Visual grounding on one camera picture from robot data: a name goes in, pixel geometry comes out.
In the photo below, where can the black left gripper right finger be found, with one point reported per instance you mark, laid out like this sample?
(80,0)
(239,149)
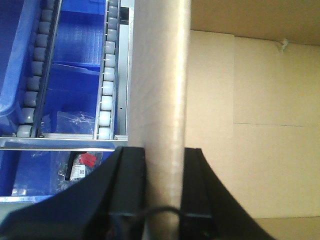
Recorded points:
(211,212)

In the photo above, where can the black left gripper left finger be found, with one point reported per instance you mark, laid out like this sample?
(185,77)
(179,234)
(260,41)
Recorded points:
(102,206)

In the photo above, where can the brown EcoFlow cardboard box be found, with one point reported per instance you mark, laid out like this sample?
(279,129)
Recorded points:
(239,79)

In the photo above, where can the large blue bin on shelf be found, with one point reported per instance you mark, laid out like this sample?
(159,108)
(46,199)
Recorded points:
(17,31)

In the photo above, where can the bagged part with red label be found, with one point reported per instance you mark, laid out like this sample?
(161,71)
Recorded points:
(82,163)

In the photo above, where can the white roller track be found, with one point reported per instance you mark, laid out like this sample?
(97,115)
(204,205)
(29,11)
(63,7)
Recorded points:
(107,87)

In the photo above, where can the grey roller track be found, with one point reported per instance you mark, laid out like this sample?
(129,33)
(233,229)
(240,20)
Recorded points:
(40,53)

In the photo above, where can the blue bin lower centre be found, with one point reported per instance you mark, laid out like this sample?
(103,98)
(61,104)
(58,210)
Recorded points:
(72,90)

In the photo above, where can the steel shelf front rail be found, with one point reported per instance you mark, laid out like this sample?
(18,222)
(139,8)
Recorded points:
(62,142)

